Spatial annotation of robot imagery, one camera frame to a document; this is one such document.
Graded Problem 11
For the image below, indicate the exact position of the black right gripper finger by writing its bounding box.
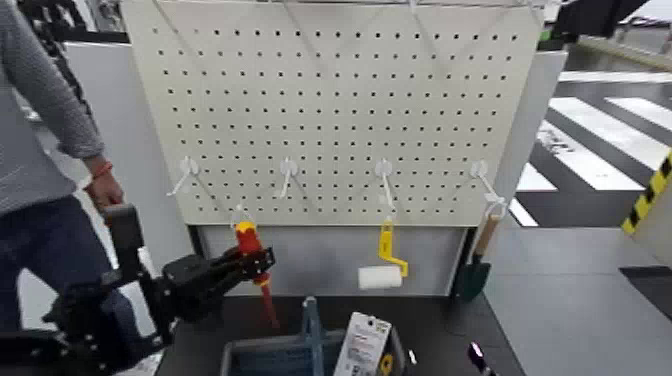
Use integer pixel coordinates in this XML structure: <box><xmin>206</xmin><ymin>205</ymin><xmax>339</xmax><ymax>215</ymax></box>
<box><xmin>467</xmin><ymin>341</ymin><xmax>496</xmax><ymax>376</ymax></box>

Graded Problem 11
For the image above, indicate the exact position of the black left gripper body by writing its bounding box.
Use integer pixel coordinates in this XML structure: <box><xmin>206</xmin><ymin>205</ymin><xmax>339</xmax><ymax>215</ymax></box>
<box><xmin>161</xmin><ymin>252</ymin><xmax>237</xmax><ymax>323</ymax></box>

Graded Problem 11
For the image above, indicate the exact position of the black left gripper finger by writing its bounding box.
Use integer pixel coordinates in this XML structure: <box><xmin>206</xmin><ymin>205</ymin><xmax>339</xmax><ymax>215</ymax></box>
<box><xmin>230</xmin><ymin>259</ymin><xmax>277</xmax><ymax>287</ymax></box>
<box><xmin>222</xmin><ymin>245</ymin><xmax>276</xmax><ymax>267</ymax></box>

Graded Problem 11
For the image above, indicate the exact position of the red yellow screwdriver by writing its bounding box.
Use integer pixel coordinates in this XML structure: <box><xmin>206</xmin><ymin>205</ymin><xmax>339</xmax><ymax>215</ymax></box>
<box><xmin>233</xmin><ymin>219</ymin><xmax>281</xmax><ymax>331</ymax></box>

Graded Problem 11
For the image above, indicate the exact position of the grey sleeved person forearm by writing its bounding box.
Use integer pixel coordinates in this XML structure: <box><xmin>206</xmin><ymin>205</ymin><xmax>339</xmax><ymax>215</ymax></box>
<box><xmin>0</xmin><ymin>0</ymin><xmax>107</xmax><ymax>161</ymax></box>

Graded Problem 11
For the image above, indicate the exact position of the grey plastic crate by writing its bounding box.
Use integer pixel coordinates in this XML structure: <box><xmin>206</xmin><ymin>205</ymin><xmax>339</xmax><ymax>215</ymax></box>
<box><xmin>220</xmin><ymin>326</ymin><xmax>408</xmax><ymax>376</ymax></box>

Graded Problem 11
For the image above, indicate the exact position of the person's bare hand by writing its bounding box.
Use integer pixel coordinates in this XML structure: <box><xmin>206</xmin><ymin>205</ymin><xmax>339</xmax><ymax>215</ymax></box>
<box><xmin>84</xmin><ymin>168</ymin><xmax>126</xmax><ymax>212</ymax></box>

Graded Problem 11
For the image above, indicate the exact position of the white pegboard hook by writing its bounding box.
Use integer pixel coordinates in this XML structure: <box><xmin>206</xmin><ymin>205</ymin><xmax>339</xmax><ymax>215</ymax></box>
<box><xmin>373</xmin><ymin>158</ymin><xmax>396</xmax><ymax>219</ymax></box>
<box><xmin>166</xmin><ymin>155</ymin><xmax>201</xmax><ymax>198</ymax></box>
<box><xmin>276</xmin><ymin>157</ymin><xmax>299</xmax><ymax>201</ymax></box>
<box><xmin>469</xmin><ymin>159</ymin><xmax>509</xmax><ymax>218</ymax></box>

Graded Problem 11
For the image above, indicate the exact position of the white packaged card item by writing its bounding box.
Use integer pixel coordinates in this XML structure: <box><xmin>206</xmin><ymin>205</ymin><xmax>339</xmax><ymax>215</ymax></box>
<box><xmin>332</xmin><ymin>311</ymin><xmax>393</xmax><ymax>376</ymax></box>

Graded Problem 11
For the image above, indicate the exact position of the red wristband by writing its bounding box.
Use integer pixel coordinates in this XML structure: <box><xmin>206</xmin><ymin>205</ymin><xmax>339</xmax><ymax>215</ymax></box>
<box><xmin>90</xmin><ymin>160</ymin><xmax>115</xmax><ymax>181</ymax></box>

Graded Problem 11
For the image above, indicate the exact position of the white perforated pegboard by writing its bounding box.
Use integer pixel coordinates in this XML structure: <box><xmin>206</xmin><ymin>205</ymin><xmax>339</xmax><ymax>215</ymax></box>
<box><xmin>120</xmin><ymin>0</ymin><xmax>547</xmax><ymax>228</ymax></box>

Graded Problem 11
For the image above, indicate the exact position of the green trowel wooden handle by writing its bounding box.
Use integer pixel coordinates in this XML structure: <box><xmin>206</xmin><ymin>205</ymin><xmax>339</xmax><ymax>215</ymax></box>
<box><xmin>452</xmin><ymin>214</ymin><xmax>502</xmax><ymax>303</ymax></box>

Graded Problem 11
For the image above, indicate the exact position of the yellow handled paint roller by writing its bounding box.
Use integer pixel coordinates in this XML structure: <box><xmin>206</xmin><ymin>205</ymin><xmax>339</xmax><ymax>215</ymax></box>
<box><xmin>357</xmin><ymin>220</ymin><xmax>410</xmax><ymax>292</ymax></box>

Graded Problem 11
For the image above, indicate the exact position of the yellow black hazard striped post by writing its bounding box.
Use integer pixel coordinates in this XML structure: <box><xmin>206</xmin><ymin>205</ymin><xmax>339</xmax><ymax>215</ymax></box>
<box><xmin>620</xmin><ymin>149</ymin><xmax>672</xmax><ymax>236</ymax></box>

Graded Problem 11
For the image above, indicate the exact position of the black cable chain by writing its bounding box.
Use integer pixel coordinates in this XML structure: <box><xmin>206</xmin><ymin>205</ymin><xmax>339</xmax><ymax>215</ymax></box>
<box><xmin>18</xmin><ymin>0</ymin><xmax>96</xmax><ymax>119</ymax></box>

